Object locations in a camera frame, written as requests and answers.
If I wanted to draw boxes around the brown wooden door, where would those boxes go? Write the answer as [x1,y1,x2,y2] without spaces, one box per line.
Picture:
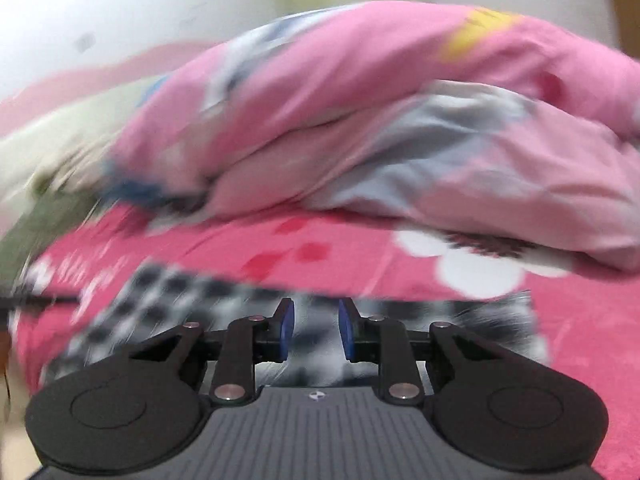
[607,0,640,61]

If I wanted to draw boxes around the black white plaid pants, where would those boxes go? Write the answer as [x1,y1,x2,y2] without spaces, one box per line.
[37,260,551,396]

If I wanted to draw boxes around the pink white headboard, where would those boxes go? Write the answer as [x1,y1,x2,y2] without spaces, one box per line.
[0,42,211,161]

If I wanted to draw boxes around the pink floral bed sheet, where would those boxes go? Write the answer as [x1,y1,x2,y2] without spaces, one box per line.
[10,205,640,480]

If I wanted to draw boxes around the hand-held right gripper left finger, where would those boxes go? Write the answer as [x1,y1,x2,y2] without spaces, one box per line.
[126,297,297,407]

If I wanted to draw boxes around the pink floral quilt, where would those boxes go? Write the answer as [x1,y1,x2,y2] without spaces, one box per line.
[102,0,640,273]

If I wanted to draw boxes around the green speckled blanket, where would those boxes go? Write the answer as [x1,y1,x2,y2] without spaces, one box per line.
[0,190,101,291]

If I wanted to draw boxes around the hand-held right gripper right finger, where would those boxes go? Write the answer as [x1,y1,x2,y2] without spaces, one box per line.
[337,298,507,407]

